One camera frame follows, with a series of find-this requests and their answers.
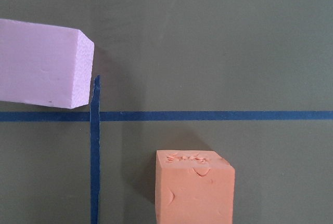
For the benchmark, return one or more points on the orange foam cube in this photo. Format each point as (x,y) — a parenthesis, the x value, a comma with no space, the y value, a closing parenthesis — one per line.
(193,187)

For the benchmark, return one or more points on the light pink foam cube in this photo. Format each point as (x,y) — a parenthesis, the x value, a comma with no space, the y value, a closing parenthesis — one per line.
(45,65)

